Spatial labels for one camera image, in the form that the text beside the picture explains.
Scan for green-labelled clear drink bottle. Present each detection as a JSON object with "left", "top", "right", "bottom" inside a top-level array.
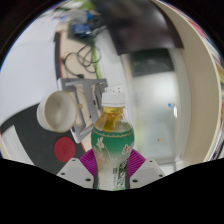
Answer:
[{"left": 90, "top": 92, "right": 136, "bottom": 191}]

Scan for white wall socket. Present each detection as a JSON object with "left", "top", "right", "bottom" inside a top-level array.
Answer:
[{"left": 105, "top": 85, "right": 127, "bottom": 95}]

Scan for grey metal laptop stand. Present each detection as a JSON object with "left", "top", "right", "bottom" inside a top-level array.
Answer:
[{"left": 57, "top": 77, "right": 109, "bottom": 144}]

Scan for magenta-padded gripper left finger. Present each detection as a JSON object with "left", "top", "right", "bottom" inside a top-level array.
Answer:
[{"left": 56, "top": 148, "right": 99, "bottom": 190}]

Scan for white ribbed cup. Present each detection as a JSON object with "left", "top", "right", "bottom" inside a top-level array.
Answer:
[{"left": 36, "top": 90, "right": 84, "bottom": 133}]

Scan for black cables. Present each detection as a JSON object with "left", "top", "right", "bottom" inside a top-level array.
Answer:
[{"left": 62, "top": 33, "right": 101, "bottom": 79}]

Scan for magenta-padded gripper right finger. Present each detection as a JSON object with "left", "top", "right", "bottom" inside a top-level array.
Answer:
[{"left": 126, "top": 148, "right": 166, "bottom": 190}]

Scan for black computer monitor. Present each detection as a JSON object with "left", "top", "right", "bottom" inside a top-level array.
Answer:
[{"left": 93, "top": 0, "right": 184, "bottom": 56}]

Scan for flat round red coaster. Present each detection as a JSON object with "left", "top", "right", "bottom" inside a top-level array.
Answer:
[{"left": 53, "top": 136, "right": 77, "bottom": 163}]

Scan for white paper sheets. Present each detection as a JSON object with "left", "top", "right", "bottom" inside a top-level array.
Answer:
[{"left": 0, "top": 16, "right": 61, "bottom": 124}]

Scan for small blue device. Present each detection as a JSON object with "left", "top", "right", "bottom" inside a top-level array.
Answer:
[{"left": 71, "top": 22, "right": 93, "bottom": 37}]

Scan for black desk mat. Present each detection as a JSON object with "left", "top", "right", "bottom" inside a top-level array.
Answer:
[{"left": 0, "top": 103, "right": 98, "bottom": 175}]

